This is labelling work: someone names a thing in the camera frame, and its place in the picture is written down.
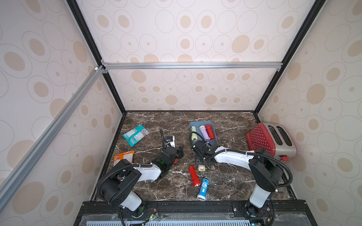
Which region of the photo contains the purple flashlight yellow head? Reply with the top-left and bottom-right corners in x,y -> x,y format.
199,125 -> 210,141
198,165 -> 206,172

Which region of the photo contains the light green flashlight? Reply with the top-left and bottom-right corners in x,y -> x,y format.
190,126 -> 198,142

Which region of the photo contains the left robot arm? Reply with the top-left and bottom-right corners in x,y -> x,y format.
96,146 -> 184,211

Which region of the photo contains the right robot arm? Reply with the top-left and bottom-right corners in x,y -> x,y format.
190,140 -> 293,218

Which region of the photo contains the blue plastic storage box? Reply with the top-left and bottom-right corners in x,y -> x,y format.
189,121 -> 218,145

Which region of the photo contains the orange snack packet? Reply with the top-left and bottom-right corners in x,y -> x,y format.
113,151 -> 135,166

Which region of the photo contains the blue flashlight white logo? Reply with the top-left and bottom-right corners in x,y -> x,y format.
197,179 -> 209,202

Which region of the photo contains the teal snack packet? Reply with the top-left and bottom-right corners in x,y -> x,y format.
123,124 -> 150,147

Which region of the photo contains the red and silver toaster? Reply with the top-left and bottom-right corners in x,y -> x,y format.
246,123 -> 297,162

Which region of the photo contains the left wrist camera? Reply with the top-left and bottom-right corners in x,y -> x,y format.
166,136 -> 175,148

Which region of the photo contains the horizontal aluminium rail back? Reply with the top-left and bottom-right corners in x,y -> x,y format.
104,62 -> 283,70

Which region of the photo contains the black front base frame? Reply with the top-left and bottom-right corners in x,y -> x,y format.
74,200 -> 317,226

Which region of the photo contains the diagonal aluminium rail left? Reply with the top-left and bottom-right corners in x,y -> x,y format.
1,65 -> 105,211

